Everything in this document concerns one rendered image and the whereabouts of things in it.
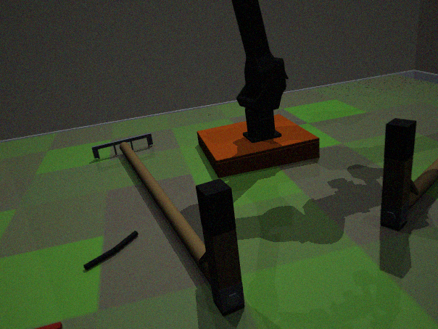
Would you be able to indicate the black bent rod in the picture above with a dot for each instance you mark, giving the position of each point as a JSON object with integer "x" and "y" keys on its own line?
{"x": 111, "y": 251}

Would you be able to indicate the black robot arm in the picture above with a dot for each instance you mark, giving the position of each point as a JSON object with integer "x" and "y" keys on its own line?
{"x": 265, "y": 75}

